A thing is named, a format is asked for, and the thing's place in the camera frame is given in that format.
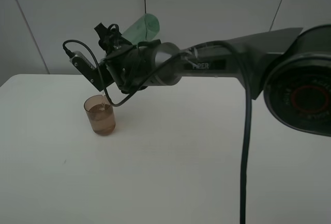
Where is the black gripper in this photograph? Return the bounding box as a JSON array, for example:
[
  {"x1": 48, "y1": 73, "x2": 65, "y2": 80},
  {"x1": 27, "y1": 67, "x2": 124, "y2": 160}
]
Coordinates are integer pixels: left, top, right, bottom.
[{"x1": 94, "y1": 23, "x2": 160, "y2": 94}]

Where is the green transparent plastic bottle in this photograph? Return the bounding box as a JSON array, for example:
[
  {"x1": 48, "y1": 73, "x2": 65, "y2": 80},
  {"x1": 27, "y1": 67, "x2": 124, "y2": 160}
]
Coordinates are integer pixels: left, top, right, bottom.
[{"x1": 122, "y1": 13, "x2": 160, "y2": 45}]

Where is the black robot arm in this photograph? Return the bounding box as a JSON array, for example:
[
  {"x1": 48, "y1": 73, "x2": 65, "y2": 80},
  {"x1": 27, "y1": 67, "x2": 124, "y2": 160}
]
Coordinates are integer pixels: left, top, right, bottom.
[{"x1": 95, "y1": 24, "x2": 330, "y2": 136}]

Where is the translucent pink plastic cup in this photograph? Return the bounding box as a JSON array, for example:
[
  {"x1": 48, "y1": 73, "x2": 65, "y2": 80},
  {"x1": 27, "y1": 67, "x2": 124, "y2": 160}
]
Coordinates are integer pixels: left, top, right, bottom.
[{"x1": 83, "y1": 95, "x2": 116, "y2": 136}]

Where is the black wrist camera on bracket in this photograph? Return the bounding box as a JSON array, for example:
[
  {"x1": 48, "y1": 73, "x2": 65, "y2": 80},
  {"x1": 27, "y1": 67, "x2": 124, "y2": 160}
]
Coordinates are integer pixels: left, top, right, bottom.
[{"x1": 70, "y1": 51, "x2": 114, "y2": 92}]

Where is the black camera cable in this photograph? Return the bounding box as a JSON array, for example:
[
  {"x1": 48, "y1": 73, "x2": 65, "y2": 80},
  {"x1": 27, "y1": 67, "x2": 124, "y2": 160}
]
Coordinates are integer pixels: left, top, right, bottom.
[{"x1": 62, "y1": 39, "x2": 253, "y2": 224}]

